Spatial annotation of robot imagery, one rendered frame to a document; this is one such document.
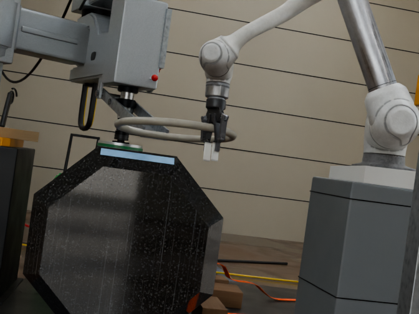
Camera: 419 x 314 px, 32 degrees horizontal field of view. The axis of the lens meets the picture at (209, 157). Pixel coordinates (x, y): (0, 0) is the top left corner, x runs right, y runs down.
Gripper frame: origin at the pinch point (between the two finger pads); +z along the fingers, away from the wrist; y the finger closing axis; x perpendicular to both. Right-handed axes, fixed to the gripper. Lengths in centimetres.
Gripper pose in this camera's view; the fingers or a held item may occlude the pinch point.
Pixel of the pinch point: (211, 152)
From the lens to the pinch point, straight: 270.5
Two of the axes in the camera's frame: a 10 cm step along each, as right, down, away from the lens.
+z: -1.0, 9.9, -1.0
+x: -7.5, -1.4, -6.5
